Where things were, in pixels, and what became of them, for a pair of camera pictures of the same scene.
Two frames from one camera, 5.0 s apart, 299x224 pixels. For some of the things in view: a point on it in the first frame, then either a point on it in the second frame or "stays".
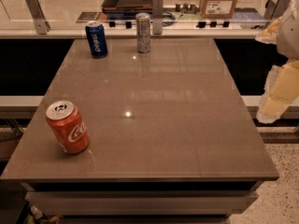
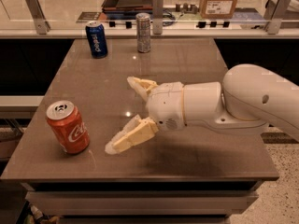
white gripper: x=290 y=36 → x=165 y=105
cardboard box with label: x=219 y=2 stays
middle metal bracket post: x=157 y=12 stays
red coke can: x=67 y=126 stays
